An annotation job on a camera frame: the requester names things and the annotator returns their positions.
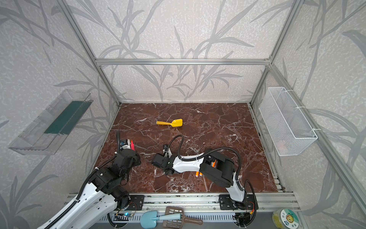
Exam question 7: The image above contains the pink highlighter pen group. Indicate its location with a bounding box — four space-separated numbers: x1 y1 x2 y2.
130 140 135 150

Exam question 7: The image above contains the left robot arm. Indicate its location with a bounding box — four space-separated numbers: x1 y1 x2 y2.
39 149 141 229

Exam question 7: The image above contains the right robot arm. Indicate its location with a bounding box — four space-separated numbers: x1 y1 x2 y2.
152 147 246 202

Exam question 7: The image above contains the yellow toy shovel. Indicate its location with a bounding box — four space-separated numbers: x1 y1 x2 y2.
156 119 183 127

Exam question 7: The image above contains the light blue toy shovel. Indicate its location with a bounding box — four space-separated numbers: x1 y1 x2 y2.
140 210 182 229

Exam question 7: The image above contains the brown toy spatula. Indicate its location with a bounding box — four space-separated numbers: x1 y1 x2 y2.
163 206 203 229

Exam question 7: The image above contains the yellow green tape roll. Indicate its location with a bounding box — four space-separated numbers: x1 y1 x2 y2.
272 209 300 229

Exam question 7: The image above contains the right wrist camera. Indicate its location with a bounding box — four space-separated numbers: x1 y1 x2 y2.
163 144 172 158

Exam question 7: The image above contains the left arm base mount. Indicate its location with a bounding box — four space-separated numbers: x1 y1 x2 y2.
121 195 145 211

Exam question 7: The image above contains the aluminium front rail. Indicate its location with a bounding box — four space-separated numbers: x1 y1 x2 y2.
68 193 298 214

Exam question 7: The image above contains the clear plastic wall bin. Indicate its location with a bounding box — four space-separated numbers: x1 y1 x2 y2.
8 89 93 156

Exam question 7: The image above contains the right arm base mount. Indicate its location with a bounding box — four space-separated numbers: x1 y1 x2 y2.
218 193 258 210

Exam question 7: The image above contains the white wire mesh basket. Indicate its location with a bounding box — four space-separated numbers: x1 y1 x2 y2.
259 87 318 156

